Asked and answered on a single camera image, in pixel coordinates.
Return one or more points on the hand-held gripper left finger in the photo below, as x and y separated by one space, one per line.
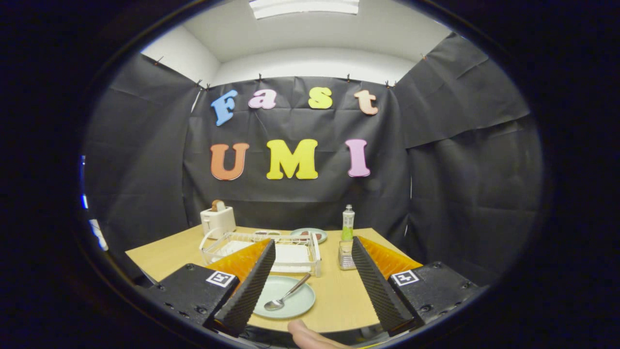
252 291

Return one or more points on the bread slice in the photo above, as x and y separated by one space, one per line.
218 205

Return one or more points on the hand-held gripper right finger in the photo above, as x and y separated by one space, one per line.
380 291

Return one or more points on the green drink bottle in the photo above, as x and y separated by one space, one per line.
348 223

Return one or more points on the white toaster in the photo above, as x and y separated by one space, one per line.
218 222

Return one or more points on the white dish rack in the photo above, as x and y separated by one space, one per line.
295 254

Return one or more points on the pale green plate with meat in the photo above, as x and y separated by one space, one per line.
294 234

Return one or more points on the ceiling light panel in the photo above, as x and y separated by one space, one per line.
305 7

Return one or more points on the white divided sauce dish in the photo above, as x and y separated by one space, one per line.
266 232

